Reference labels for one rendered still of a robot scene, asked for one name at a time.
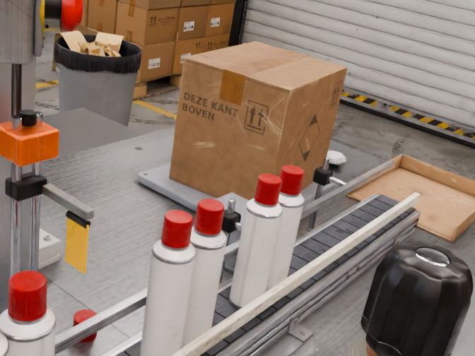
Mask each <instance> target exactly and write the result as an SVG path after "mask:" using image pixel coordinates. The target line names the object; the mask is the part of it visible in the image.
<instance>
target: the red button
mask: <svg viewBox="0 0 475 356"><path fill-rule="evenodd" d="M82 15H83V0H45V17H44V19H52V20H59V26H60V30H62V31H68V32H73V31H74V30H75V29H76V28H77V27H78V26H79V25H80V23H81V19H82Z"/></svg>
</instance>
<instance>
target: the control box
mask: <svg viewBox="0 0 475 356"><path fill-rule="evenodd" d="M44 17H45V0H0V63H7V64H30V63H31V62H32V60H33V55H34V56H36V57H40V56H41V55H42V48H43V47H44V41H43V34H44Z"/></svg>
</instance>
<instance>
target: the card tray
mask: <svg viewBox="0 0 475 356"><path fill-rule="evenodd" d="M391 160H392V161H394V162H396V163H395V166H394V168H393V169H391V170H389V171H388V172H385V173H384V174H382V175H380V176H379V177H376V178H375V179H373V180H371V181H369V182H368V183H366V184H364V185H362V186H360V187H358V188H357V189H355V190H353V191H351V192H349V193H347V195H346V196H347V197H349V198H352V199H354V200H356V201H359V202H361V201H362V200H364V199H366V198H367V197H369V196H371V195H373V194H379V195H380V194H382V195H385V196H387V197H390V198H393V199H394V200H396V201H399V202H402V201H403V200H404V199H406V198H408V197H409V196H410V195H412V194H414V193H415V192H416V193H419V194H420V198H419V200H418V203H416V204H415V205H413V206H412V207H413V208H415V209H416V210H417V211H419V212H420V213H421V214H420V217H419V219H418V224H417V227H418V228H420V229H422V230H425V231H426V232H429V233H431V234H433V235H436V236H438V237H441V238H443V239H446V240H447V241H449V242H453V241H454V240H455V239H456V238H458V236H460V235H461V233H463V231H465V230H466V229H467V228H468V227H469V226H470V225H471V224H472V223H473V222H474V221H475V181H473V180H470V179H467V178H465V177H462V176H459V175H457V174H454V173H452V172H448V171H447V170H443V169H441V168H439V167H436V166H433V165H430V164H428V163H426V162H422V161H420V160H417V159H415V158H412V157H409V156H407V155H404V154H401V155H398V156H396V157H395V158H393V159H391ZM389 161H390V160H389ZM389 161H387V162H389ZM385 163H386V162H385ZM385 163H383V164H385ZM383 164H381V165H383ZM381 165H380V166H381ZM378 167H379V166H378ZM376 168H377V167H376ZM374 169H375V168H374ZM370 171H372V170H370ZM370 171H368V172H370ZM368 172H366V173H368ZM366 173H365V174H366ZM362 175H363V174H362ZM362 175H361V176H362ZM359 177H360V176H359ZM357 178H358V177H356V178H355V179H357ZM353 180H354V179H352V180H351V181H353ZM351 181H350V182H351Z"/></svg>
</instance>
